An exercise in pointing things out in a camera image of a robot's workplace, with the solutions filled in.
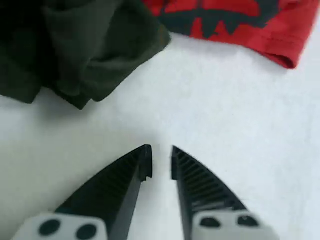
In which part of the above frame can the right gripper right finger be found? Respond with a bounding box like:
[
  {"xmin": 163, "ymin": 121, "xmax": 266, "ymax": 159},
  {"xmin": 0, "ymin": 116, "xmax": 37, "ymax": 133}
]
[{"xmin": 170, "ymin": 145, "xmax": 281, "ymax": 240}]

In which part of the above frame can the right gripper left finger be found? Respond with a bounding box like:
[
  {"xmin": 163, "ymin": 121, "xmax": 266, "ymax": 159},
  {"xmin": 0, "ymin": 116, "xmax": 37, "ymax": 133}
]
[{"xmin": 10, "ymin": 144, "xmax": 153, "ymax": 240}]

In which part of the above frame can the dark green shirt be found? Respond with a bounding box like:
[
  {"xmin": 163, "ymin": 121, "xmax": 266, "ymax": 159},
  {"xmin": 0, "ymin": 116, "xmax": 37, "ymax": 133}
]
[{"xmin": 0, "ymin": 0, "xmax": 172, "ymax": 110}]

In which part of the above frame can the red shirt with black print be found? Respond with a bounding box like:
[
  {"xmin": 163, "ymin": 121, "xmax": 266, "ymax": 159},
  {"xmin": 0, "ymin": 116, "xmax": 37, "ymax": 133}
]
[{"xmin": 142, "ymin": 0, "xmax": 320, "ymax": 70}]

